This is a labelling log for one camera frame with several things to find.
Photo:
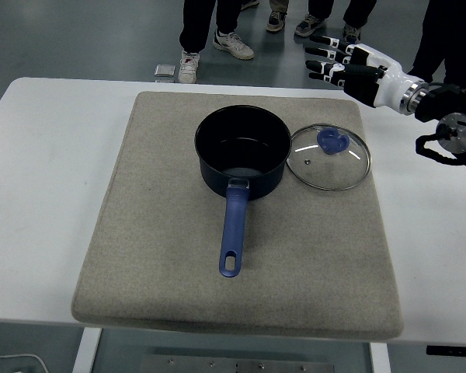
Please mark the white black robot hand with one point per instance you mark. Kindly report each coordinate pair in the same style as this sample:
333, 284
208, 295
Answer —
388, 81

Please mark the glass pot lid blue knob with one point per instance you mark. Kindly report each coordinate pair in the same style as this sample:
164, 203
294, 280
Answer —
332, 140

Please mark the person in black trousers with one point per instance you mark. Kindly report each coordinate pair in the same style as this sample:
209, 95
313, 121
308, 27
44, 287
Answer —
442, 39

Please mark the person in grey blue sneakers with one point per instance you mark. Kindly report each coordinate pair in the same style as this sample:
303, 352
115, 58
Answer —
308, 24

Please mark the person in tan trousers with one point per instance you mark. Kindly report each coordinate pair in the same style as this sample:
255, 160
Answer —
276, 19

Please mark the person in white sneakers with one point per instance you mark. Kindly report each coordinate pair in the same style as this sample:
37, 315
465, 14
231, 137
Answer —
194, 31

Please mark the metal floor socket cover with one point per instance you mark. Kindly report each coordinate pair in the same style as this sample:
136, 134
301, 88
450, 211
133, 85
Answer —
164, 70

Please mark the grey fabric mat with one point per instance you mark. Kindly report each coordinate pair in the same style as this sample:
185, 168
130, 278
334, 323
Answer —
178, 241

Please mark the black table control panel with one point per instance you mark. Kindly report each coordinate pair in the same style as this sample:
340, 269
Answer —
454, 349

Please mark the white table leg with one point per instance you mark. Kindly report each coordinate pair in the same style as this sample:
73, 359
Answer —
380, 359
86, 351

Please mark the grey metal plate with screws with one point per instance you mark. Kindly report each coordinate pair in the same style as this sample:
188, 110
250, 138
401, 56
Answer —
237, 365

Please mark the white curved object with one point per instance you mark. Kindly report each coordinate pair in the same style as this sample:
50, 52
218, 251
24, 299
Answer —
11, 363

